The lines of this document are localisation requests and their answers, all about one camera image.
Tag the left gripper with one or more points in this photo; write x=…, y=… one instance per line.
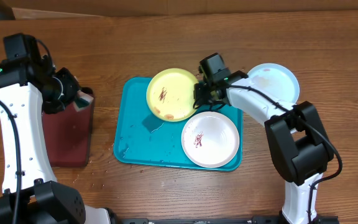
x=73, y=84

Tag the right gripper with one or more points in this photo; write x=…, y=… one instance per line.
x=202, y=101

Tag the green scrubbing sponge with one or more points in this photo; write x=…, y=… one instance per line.
x=82, y=101

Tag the yellow-green plate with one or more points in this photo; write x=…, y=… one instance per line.
x=170, y=94

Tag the light blue plate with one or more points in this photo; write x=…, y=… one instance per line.
x=277, y=80

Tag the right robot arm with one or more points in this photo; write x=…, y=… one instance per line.
x=299, y=146

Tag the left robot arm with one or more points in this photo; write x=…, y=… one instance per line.
x=31, y=86

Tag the black tray with red water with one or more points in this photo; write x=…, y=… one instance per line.
x=68, y=136

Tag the teal plastic serving tray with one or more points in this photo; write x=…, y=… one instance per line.
x=142, y=138

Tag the white plate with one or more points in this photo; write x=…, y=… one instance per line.
x=210, y=139

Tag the brown cardboard backdrop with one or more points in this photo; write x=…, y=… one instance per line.
x=111, y=8

